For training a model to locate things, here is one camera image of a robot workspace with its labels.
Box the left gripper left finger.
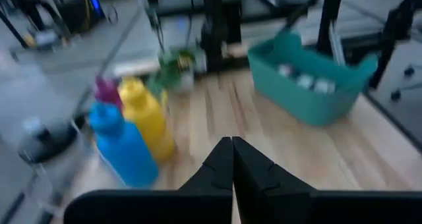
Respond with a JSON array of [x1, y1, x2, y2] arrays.
[[63, 136, 234, 224]]

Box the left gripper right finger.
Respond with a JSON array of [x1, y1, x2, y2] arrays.
[[232, 136, 422, 224]]

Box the blue plastic bottle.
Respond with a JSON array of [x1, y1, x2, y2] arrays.
[[88, 101, 160, 189]]

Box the yellow plastic bottle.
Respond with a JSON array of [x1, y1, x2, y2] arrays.
[[118, 76, 175, 163]]

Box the red label tuna can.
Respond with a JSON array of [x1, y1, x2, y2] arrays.
[[315, 78, 337, 94]]

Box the green label tuna can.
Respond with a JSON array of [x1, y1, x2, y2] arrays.
[[295, 73, 315, 90]]

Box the magenta plastic bottle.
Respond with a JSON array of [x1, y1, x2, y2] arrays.
[[94, 74, 123, 112]]

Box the picture label food can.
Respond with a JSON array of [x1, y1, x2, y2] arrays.
[[276, 63, 295, 78]]

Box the clear plastic bin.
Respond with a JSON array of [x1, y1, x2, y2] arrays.
[[18, 82, 174, 224]]

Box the teal plastic basket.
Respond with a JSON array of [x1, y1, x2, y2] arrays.
[[247, 29, 379, 126]]

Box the green plant white pot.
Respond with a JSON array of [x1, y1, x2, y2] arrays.
[[146, 47, 208, 94]]

